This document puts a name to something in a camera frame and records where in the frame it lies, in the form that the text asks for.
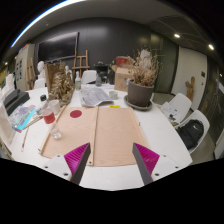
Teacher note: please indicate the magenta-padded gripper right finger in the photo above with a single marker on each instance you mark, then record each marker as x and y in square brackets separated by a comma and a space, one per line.
[166, 165]

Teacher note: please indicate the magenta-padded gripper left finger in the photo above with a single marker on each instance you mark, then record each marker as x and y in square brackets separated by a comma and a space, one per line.
[56, 166]

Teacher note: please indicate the clear red-labelled drink bottle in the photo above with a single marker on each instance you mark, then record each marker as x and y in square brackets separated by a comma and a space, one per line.
[49, 117]

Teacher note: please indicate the light wooden board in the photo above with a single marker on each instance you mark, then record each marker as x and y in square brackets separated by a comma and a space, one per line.
[116, 133]
[73, 136]

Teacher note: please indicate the black backpack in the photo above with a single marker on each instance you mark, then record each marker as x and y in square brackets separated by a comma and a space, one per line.
[190, 132]

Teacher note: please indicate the thin wooden stick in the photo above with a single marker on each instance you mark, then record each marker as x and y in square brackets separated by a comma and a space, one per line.
[25, 138]

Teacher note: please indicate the white chair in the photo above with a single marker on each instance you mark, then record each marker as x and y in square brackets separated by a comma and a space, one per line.
[201, 116]
[39, 83]
[183, 101]
[88, 76]

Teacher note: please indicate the colourful purple painting book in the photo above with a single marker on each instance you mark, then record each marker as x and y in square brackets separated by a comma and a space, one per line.
[21, 116]

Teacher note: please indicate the pale canvas panel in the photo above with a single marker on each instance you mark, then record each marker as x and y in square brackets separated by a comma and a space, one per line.
[6, 126]

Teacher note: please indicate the small paint jar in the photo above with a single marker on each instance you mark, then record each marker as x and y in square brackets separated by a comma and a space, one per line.
[43, 97]

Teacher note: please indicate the dried plant in grey pot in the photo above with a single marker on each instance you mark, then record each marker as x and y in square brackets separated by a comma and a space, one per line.
[140, 94]

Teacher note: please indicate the yellow tag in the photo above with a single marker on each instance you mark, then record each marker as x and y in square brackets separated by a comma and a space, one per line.
[114, 106]

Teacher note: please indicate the black case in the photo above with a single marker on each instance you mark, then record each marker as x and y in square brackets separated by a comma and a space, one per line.
[15, 100]

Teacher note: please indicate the gold sculpture on wooden stand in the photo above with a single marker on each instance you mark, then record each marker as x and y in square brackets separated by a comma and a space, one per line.
[62, 87]

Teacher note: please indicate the printed newspaper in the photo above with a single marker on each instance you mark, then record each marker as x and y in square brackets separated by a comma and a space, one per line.
[93, 96]

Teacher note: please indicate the wooden figure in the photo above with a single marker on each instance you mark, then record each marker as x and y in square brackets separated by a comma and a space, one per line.
[190, 88]

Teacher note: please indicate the green spray bottle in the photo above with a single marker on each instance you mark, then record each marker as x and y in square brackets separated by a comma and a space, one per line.
[77, 82]

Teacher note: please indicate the small white cup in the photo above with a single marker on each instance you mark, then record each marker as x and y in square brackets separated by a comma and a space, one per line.
[113, 94]

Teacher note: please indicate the grey bottle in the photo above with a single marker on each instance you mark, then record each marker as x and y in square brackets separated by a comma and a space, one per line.
[98, 80]

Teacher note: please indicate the white plaster bust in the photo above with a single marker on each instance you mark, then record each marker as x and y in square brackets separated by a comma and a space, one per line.
[68, 71]
[40, 69]

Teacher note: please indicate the cardboard box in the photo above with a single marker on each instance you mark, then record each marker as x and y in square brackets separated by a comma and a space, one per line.
[121, 79]

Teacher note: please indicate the wooden easel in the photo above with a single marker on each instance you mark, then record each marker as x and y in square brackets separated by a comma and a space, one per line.
[30, 71]
[81, 66]

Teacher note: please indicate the white display board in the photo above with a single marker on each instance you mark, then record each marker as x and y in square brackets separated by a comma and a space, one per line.
[25, 66]

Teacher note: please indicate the white plaster statue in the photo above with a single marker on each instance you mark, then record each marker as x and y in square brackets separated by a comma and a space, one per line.
[145, 55]

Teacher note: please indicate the red box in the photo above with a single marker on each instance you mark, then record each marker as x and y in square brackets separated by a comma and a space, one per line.
[121, 61]

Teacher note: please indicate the round ceiling spotlight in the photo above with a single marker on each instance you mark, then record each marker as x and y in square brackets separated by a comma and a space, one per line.
[176, 35]
[211, 47]

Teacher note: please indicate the long ceiling light strip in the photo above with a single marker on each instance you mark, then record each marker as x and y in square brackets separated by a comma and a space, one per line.
[36, 19]

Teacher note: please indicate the black wall screen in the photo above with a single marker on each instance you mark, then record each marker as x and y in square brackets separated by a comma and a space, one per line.
[57, 46]

